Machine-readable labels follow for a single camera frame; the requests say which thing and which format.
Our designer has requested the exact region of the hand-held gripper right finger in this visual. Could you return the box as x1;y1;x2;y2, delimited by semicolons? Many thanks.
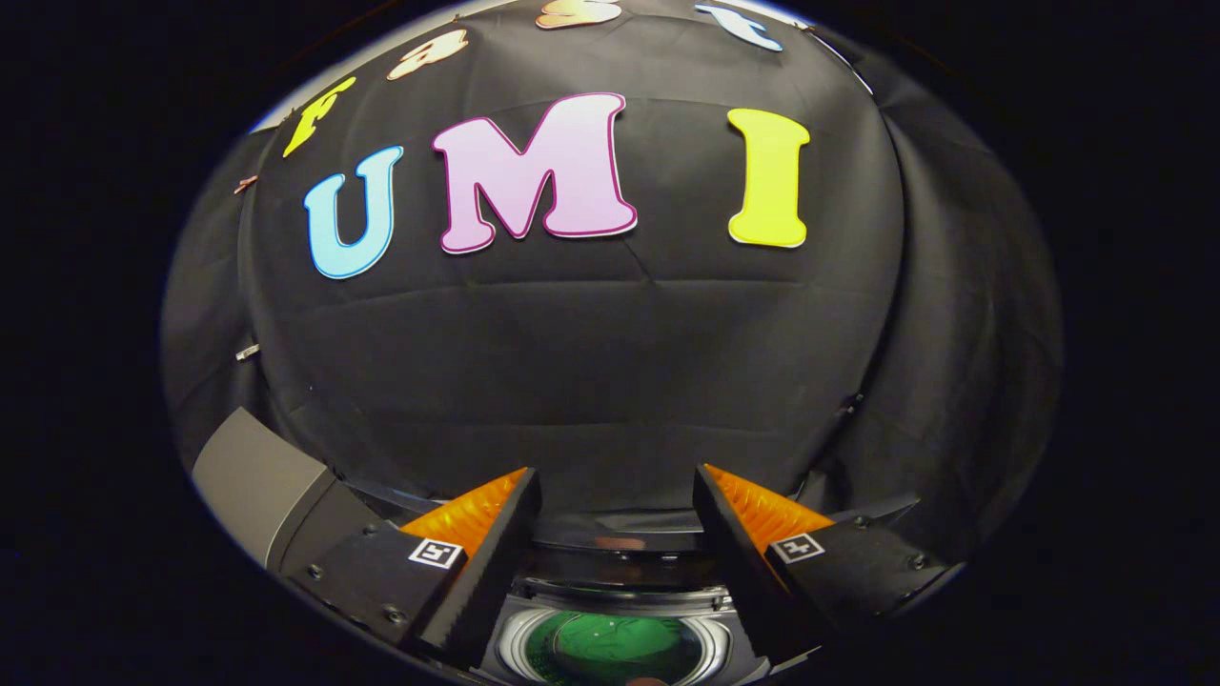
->
692;463;965;669

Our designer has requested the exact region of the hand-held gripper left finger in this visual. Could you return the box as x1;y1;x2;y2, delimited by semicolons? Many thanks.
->
285;466;543;669

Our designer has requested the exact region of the green polo shirt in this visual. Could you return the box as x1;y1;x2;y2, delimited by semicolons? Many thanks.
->
551;613;708;686

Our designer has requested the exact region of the dark transparent washing machine lid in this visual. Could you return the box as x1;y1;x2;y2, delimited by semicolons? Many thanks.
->
338;472;921;596

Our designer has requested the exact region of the black backdrop cloth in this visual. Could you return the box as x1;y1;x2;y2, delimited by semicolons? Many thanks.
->
160;0;1067;563

